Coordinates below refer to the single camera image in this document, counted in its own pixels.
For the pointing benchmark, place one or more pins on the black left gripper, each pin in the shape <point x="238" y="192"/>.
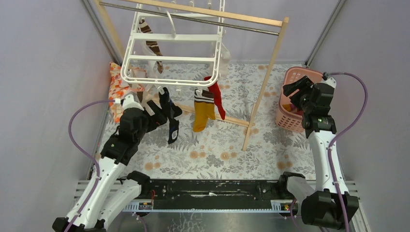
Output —
<point x="160" y="118"/>

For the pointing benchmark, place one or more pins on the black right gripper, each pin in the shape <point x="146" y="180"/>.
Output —
<point x="303" y="84"/>

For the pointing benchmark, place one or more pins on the white plastic clip hanger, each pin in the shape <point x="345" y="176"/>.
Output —
<point x="184" y="37"/>

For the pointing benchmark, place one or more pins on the white sock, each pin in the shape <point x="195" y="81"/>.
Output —
<point x="225" y="58"/>

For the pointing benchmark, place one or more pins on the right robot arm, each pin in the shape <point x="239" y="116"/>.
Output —
<point x="328" y="205"/>

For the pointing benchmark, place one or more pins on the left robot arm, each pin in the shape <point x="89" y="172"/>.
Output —
<point x="96" y="210"/>

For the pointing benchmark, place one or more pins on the black blue sock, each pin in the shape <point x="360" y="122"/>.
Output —
<point x="172" y="112"/>

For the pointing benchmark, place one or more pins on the pink laundry basket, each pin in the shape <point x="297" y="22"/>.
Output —
<point x="287" y="115"/>

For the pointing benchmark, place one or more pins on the yellow brown striped sock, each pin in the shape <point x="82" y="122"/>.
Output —
<point x="204" y="109"/>

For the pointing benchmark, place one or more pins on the orange floral cloth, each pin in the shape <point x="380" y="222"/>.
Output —
<point x="118" y="90"/>

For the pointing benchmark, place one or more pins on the red sock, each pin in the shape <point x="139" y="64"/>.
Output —
<point x="215" y="90"/>

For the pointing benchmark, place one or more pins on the floral table mat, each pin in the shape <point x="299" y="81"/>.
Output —
<point x="216" y="152"/>

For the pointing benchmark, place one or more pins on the brown cream striped sock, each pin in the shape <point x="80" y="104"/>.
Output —
<point x="152" y="45"/>

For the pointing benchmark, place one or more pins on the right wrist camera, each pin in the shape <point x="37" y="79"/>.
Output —
<point x="328" y="80"/>

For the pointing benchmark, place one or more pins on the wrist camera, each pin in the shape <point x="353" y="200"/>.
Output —
<point x="328" y="80"/>
<point x="129" y="101"/>

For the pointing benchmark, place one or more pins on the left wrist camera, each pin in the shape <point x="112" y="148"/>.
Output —
<point x="129" y="101"/>

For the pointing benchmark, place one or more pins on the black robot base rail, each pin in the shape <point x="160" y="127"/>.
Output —
<point x="211" y="196"/>

